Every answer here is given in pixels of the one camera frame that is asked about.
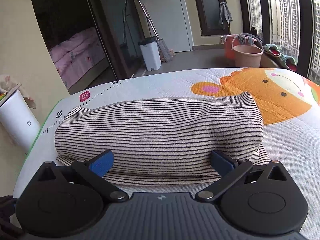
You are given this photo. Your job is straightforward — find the red bucket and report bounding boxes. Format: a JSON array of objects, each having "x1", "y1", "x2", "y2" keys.
[{"x1": 223, "y1": 34, "x2": 244, "y2": 61}]

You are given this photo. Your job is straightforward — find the dark framed window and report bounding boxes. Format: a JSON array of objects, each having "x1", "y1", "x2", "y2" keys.
[{"x1": 191, "y1": 0, "x2": 232, "y2": 37}]

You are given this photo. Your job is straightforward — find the black balcony window frame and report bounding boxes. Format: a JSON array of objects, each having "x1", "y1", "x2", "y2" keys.
[{"x1": 236, "y1": 0, "x2": 320, "y2": 80}]

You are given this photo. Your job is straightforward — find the cartoon printed mat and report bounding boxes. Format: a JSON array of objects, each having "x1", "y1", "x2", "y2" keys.
[{"x1": 12, "y1": 66, "x2": 320, "y2": 240}]

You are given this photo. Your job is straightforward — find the pink plastic bucket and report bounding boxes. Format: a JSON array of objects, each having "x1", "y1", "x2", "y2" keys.
[{"x1": 232, "y1": 45, "x2": 264, "y2": 68}]

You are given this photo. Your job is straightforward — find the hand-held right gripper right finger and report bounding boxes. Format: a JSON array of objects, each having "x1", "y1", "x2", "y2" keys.
[{"x1": 195, "y1": 150, "x2": 288, "y2": 203}]

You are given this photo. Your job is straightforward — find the dark sliding door frame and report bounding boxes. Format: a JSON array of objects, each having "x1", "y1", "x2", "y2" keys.
[{"x1": 27, "y1": 0, "x2": 147, "y2": 90}]

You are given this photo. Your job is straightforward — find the striped beige shirt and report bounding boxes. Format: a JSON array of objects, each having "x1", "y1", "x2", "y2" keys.
[{"x1": 54, "y1": 91, "x2": 272, "y2": 187}]

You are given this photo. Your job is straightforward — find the flat mop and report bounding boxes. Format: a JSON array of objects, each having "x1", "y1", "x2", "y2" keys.
[{"x1": 132, "y1": 0, "x2": 173, "y2": 63}]

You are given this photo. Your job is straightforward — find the pink quilt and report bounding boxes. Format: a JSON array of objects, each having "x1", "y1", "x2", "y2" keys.
[{"x1": 48, "y1": 27, "x2": 108, "y2": 89}]

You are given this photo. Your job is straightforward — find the flat cardboard board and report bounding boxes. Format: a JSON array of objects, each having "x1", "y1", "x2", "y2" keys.
[{"x1": 0, "y1": 83, "x2": 22, "y2": 105}]

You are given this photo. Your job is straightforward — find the white mop bucket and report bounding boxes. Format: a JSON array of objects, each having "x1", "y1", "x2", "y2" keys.
[{"x1": 138, "y1": 37, "x2": 162, "y2": 72}]

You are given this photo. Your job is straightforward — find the white door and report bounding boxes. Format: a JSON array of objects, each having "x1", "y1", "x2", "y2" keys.
[{"x1": 144, "y1": 0, "x2": 192, "y2": 53}]

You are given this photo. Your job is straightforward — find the grey hanging towel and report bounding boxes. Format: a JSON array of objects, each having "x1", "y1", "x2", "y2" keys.
[{"x1": 218, "y1": 2, "x2": 233, "y2": 27}]

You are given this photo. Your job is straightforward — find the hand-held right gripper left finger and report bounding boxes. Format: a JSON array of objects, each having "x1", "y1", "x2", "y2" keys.
[{"x1": 37, "y1": 150, "x2": 129, "y2": 203}]

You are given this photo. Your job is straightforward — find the white cylindrical appliance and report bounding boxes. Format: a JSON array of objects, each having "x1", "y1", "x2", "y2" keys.
[{"x1": 0, "y1": 90, "x2": 41, "y2": 153}]

